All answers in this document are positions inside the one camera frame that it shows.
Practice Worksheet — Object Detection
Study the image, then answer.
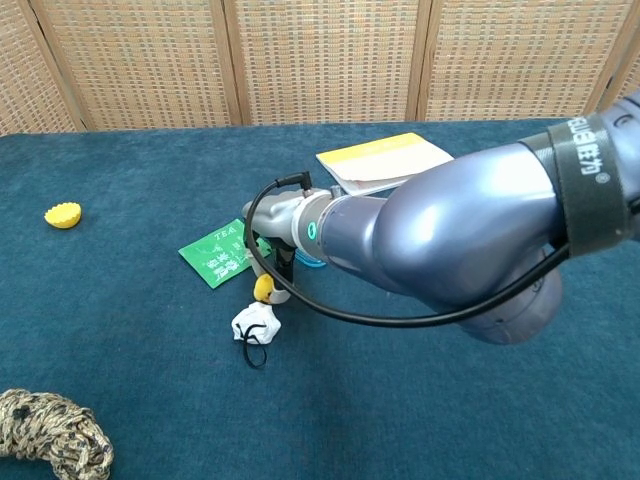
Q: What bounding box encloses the yellow rubber duck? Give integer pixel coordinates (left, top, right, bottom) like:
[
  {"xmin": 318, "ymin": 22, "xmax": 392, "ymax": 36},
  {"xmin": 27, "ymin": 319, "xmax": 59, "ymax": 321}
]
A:
[{"xmin": 253, "ymin": 274, "xmax": 278, "ymax": 303}]

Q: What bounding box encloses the green tea packet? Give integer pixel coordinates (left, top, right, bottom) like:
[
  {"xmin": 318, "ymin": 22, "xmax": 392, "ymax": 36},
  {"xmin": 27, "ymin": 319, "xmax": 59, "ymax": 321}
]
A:
[{"xmin": 177, "ymin": 218, "xmax": 274, "ymax": 290}]

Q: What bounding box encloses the dark velcro strap with print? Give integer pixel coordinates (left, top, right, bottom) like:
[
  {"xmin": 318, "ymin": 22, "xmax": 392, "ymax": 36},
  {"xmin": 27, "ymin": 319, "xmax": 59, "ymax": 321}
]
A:
[{"xmin": 544, "ymin": 113, "xmax": 631, "ymax": 259}]

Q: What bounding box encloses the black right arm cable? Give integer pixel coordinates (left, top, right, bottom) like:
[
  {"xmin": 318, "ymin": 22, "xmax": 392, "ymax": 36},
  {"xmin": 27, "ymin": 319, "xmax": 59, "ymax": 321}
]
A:
[{"xmin": 243, "ymin": 172, "xmax": 572, "ymax": 329}]

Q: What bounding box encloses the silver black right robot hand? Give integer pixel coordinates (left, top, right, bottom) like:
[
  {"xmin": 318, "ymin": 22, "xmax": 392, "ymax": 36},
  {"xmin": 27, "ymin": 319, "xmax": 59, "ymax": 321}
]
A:
[{"xmin": 242, "ymin": 194, "xmax": 307, "ymax": 306}]

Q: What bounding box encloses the white crumpled mask black loop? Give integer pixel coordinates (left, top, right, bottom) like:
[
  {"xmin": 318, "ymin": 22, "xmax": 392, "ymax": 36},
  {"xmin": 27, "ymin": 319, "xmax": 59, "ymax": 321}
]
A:
[{"xmin": 230, "ymin": 301, "xmax": 282, "ymax": 370}]

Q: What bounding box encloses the yellow and white notebook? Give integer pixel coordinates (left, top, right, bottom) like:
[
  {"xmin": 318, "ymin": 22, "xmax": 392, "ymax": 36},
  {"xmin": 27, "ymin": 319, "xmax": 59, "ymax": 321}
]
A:
[{"xmin": 315, "ymin": 132, "xmax": 455, "ymax": 198}]

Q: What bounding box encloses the yellow eggshell cup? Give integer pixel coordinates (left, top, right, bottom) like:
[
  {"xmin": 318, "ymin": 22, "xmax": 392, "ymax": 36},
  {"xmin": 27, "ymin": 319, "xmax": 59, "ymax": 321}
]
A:
[{"xmin": 43, "ymin": 200, "xmax": 83, "ymax": 230}]

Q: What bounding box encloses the blue carpet table mat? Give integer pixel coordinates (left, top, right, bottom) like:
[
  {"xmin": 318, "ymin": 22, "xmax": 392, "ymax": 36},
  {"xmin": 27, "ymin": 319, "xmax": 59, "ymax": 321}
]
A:
[{"xmin": 0, "ymin": 117, "xmax": 640, "ymax": 480}]

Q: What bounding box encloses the woven wooden folding screen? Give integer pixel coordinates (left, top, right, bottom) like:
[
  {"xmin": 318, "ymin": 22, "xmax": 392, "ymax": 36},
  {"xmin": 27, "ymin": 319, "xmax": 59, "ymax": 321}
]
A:
[{"xmin": 0, "ymin": 0, "xmax": 640, "ymax": 135}]

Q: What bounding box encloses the camouflage rope bundle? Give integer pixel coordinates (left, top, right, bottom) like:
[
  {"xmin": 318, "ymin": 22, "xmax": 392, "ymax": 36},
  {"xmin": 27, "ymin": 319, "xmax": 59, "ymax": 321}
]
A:
[{"xmin": 0, "ymin": 388, "xmax": 115, "ymax": 480}]

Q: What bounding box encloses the blue transparent plastic lid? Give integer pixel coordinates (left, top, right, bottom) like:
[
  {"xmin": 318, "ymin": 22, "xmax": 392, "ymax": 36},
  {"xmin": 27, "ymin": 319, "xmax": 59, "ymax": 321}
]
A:
[{"xmin": 294, "ymin": 248, "xmax": 327, "ymax": 270}]

